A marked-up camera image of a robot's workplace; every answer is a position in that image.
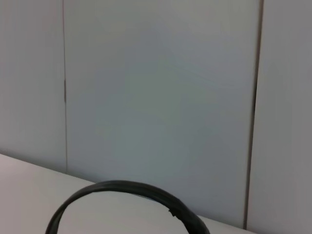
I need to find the black round teapot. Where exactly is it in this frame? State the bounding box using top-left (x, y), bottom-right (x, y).
top-left (45, 179), bottom-right (212, 234)

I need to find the white partition board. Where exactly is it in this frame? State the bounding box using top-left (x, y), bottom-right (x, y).
top-left (245, 0), bottom-right (312, 234)
top-left (62, 0), bottom-right (263, 230)
top-left (0, 0), bottom-right (68, 173)

